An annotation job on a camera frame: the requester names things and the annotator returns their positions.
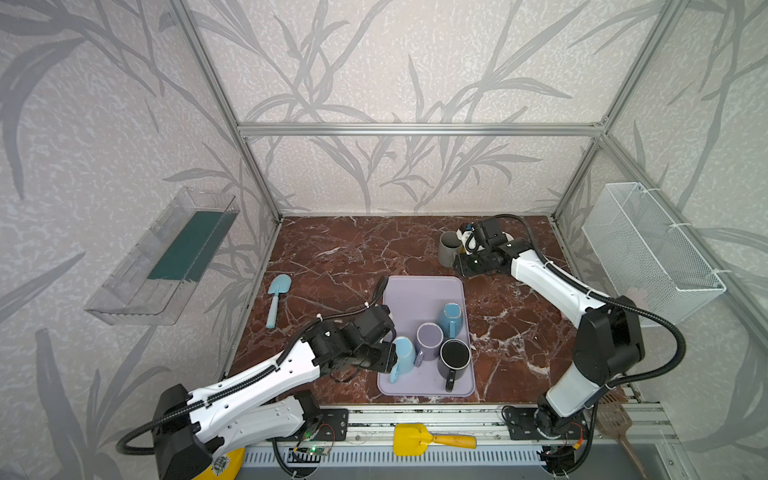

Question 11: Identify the grey ceramic mug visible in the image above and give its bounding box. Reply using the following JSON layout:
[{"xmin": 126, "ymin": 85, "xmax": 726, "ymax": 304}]
[{"xmin": 438, "ymin": 231, "xmax": 463, "ymax": 268}]

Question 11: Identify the light blue mug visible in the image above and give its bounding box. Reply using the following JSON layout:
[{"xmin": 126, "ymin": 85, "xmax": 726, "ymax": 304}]
[{"xmin": 389, "ymin": 336, "xmax": 416, "ymax": 384}]

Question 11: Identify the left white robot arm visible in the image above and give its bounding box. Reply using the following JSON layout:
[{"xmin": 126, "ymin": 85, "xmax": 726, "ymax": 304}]
[{"xmin": 116, "ymin": 276, "xmax": 397, "ymax": 479}]

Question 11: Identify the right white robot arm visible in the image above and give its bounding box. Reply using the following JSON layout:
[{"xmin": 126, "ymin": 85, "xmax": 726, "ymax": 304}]
[{"xmin": 451, "ymin": 214, "xmax": 687, "ymax": 426}]

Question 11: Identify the teal blue mug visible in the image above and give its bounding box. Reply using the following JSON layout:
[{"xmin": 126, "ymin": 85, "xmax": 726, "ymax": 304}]
[{"xmin": 437, "ymin": 302, "xmax": 464, "ymax": 340}]

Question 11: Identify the purple ceramic mug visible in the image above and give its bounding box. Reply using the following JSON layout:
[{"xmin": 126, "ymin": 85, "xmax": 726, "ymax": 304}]
[{"xmin": 414, "ymin": 322, "xmax": 444, "ymax": 367}]

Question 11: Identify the black ceramic mug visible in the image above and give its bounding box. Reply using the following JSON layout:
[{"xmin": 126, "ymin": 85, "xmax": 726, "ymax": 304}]
[{"xmin": 437, "ymin": 338, "xmax": 471, "ymax": 393}]

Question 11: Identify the light blue toy shovel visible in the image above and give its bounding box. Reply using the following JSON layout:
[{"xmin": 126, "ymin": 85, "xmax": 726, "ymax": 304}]
[{"xmin": 266, "ymin": 274, "xmax": 292, "ymax": 329}]

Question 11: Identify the yellow toy shovel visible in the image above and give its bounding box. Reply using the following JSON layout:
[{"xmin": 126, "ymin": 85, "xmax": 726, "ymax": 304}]
[{"xmin": 393, "ymin": 423, "xmax": 477, "ymax": 457}]

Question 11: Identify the pink object in basket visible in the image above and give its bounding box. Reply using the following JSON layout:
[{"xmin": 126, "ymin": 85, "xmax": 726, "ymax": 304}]
[{"xmin": 625, "ymin": 287, "xmax": 650, "ymax": 311}]

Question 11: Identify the green sponge sheet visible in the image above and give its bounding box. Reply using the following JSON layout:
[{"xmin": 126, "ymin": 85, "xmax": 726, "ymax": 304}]
[{"xmin": 148, "ymin": 210, "xmax": 238, "ymax": 282}]

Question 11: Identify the brown slotted spatula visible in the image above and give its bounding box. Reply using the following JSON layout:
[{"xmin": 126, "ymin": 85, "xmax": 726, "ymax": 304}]
[{"xmin": 595, "ymin": 390, "xmax": 650, "ymax": 480}]

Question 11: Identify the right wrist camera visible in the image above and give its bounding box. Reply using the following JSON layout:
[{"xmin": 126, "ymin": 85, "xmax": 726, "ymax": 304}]
[{"xmin": 456, "ymin": 223, "xmax": 480, "ymax": 255}]

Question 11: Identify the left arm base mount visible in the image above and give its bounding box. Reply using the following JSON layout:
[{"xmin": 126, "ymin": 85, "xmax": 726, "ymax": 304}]
[{"xmin": 294, "ymin": 408, "xmax": 350, "ymax": 442}]

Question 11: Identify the white wire basket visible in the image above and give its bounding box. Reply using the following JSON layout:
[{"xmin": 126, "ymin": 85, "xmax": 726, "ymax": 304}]
[{"xmin": 582, "ymin": 182, "xmax": 727, "ymax": 324}]

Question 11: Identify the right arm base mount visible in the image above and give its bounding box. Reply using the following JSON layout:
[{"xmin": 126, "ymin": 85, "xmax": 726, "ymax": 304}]
[{"xmin": 501, "ymin": 405, "xmax": 586, "ymax": 441}]

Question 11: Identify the clear plastic wall shelf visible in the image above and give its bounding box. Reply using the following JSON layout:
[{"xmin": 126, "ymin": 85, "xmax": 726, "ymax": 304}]
[{"xmin": 85, "ymin": 187, "xmax": 240, "ymax": 326}]

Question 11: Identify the aluminium cage frame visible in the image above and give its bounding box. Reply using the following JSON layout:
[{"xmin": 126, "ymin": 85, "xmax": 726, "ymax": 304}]
[{"xmin": 167, "ymin": 0, "xmax": 768, "ymax": 409}]

